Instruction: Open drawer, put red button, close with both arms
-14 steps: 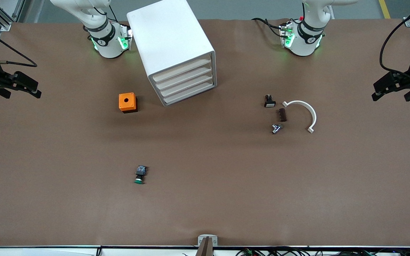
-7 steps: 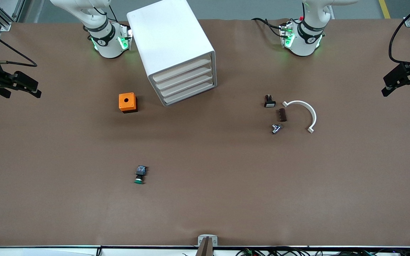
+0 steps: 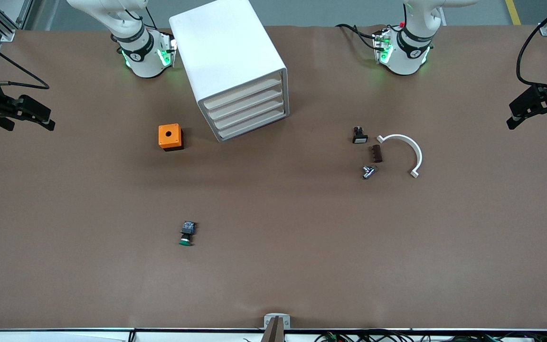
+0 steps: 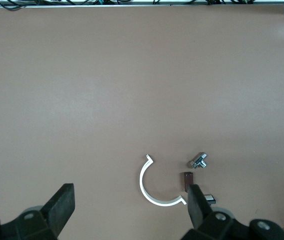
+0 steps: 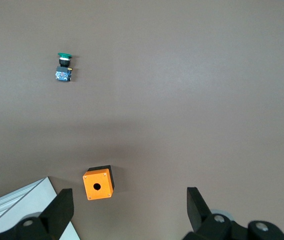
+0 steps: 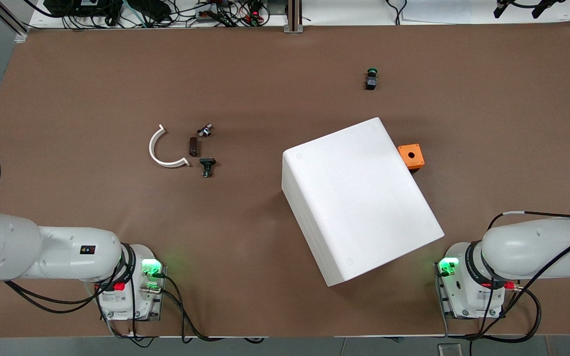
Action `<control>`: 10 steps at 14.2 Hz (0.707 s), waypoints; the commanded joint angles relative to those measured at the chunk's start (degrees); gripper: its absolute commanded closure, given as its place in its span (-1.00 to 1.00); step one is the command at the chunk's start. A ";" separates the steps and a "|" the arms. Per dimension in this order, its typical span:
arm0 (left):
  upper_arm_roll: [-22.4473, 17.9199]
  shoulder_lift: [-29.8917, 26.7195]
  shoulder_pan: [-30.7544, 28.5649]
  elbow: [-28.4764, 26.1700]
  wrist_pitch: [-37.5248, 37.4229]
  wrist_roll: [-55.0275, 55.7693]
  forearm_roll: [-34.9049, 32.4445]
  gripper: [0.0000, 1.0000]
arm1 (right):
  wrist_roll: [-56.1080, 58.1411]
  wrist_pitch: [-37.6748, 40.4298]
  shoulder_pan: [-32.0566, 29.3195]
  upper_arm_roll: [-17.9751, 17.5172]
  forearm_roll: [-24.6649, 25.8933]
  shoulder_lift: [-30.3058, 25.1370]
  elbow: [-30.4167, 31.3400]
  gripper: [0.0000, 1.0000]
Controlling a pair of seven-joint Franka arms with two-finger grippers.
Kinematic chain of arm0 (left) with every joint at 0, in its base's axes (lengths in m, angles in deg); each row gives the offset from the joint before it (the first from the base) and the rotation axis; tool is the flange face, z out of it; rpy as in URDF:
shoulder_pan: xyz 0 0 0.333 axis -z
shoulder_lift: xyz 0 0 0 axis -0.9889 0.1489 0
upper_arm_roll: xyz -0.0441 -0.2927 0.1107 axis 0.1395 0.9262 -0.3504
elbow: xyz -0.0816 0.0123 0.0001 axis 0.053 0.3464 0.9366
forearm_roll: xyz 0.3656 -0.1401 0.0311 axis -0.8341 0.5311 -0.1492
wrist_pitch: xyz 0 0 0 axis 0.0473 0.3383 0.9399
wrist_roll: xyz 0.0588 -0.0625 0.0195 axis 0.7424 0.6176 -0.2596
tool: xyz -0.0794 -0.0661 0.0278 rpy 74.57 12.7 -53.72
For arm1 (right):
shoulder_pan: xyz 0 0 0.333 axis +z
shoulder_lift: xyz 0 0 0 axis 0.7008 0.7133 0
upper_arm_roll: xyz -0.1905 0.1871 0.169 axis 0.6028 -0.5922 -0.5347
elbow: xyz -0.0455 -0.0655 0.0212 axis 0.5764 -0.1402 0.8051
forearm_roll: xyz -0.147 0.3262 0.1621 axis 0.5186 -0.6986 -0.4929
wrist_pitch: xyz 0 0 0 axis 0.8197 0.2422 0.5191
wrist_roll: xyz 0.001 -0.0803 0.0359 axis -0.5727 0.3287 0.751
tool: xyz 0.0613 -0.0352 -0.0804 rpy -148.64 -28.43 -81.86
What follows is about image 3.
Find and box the green push button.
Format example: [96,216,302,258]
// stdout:
[179,220,197,247]

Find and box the orange box with hole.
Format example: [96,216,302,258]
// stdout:
[158,123,184,152]

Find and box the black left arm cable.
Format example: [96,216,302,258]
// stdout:
[516,0,547,95]

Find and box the white curved bracket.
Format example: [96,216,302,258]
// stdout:
[377,134,423,179]

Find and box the black base cable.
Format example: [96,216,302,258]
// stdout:
[335,23,379,50]

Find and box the black cable bundle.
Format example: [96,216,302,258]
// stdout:
[316,330,547,342]

